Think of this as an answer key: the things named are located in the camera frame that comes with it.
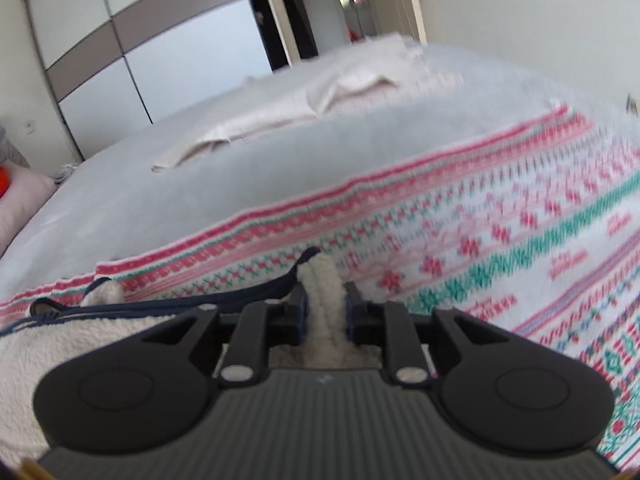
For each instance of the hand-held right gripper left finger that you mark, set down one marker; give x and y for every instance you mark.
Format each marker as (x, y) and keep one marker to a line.
(300, 312)

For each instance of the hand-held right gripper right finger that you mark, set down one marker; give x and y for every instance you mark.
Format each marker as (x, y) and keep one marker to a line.
(351, 316)

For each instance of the white fleece jacket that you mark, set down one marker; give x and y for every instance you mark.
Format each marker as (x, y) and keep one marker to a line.
(50, 360)

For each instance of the patterned knit blanket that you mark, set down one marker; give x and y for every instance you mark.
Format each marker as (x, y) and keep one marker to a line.
(500, 240)

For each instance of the bed with grey sheet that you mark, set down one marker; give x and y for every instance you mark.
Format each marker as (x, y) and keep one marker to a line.
(200, 175)

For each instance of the cream folded cloth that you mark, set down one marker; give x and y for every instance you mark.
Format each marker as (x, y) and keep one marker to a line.
(350, 75)

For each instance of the beige pillow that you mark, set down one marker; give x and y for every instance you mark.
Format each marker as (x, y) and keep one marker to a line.
(22, 200)

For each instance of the white wardrobe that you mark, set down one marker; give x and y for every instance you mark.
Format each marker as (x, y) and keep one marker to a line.
(150, 50)

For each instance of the grey-blue pillow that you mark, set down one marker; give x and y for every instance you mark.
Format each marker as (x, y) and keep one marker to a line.
(7, 150)

